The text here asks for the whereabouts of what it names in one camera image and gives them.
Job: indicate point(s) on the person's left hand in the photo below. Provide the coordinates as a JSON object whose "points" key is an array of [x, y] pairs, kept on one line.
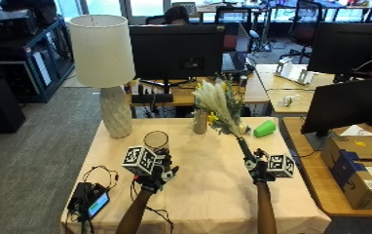
{"points": [[157, 177]]}

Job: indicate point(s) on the person's right hand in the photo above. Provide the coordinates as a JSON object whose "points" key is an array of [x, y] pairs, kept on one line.
{"points": [[258, 170]]}

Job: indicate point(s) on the pampas grass flower bouquet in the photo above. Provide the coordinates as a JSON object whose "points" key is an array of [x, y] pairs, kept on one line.
{"points": [[218, 104]]}

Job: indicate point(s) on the left glove white marker cube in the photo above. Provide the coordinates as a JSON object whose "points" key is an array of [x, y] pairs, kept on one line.
{"points": [[140, 160]]}

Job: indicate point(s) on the glove white marker cube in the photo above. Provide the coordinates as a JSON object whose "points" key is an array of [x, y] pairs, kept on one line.
{"points": [[282, 165], [140, 160]]}

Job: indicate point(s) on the right glove white marker cube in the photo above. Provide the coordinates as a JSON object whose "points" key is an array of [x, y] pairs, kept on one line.
{"points": [[282, 165]]}

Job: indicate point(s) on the beige tablecloth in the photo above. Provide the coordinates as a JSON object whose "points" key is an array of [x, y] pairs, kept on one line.
{"points": [[211, 188]]}

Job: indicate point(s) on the green plastic cup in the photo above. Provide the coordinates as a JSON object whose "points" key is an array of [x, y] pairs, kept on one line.
{"points": [[264, 128]]}

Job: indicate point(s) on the beige ceramic vase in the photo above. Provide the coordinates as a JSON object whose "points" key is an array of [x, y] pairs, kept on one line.
{"points": [[201, 123]]}

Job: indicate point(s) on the wooden side desk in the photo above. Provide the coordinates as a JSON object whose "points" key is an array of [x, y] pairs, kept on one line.
{"points": [[319, 182]]}

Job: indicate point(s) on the smartphone with lit screen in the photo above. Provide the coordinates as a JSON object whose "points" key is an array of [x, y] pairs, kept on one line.
{"points": [[98, 204]]}

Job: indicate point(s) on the small white gadget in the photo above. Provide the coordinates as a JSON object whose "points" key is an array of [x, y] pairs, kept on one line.
{"points": [[288, 100]]}

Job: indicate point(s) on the black power pack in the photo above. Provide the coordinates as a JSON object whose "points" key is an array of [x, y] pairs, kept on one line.
{"points": [[81, 194]]}

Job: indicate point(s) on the cardboard box with blue tape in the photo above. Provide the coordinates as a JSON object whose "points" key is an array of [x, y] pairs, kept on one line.
{"points": [[360, 174]]}

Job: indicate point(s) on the white paper sheet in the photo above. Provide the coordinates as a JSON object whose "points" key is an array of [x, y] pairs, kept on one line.
{"points": [[356, 130]]}

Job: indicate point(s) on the black slanted monitor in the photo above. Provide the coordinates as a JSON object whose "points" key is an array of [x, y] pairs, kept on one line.
{"points": [[347, 104]]}

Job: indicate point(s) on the white device on desk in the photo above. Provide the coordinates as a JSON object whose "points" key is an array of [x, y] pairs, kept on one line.
{"points": [[294, 72]]}

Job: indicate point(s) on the black monitor on stand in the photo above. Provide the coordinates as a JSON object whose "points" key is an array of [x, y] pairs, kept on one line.
{"points": [[177, 52]]}

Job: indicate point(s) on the open laptop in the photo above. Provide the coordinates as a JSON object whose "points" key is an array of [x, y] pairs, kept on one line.
{"points": [[235, 48]]}

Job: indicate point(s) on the white table lamp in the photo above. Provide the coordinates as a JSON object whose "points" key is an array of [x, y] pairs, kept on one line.
{"points": [[102, 52]]}

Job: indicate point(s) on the large black monitor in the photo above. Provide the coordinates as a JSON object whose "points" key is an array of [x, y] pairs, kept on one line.
{"points": [[353, 48]]}

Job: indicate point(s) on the black office chair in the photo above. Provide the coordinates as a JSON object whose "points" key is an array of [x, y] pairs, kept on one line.
{"points": [[304, 31]]}

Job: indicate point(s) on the black shelf cabinet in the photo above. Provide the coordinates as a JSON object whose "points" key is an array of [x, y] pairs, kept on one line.
{"points": [[29, 61]]}

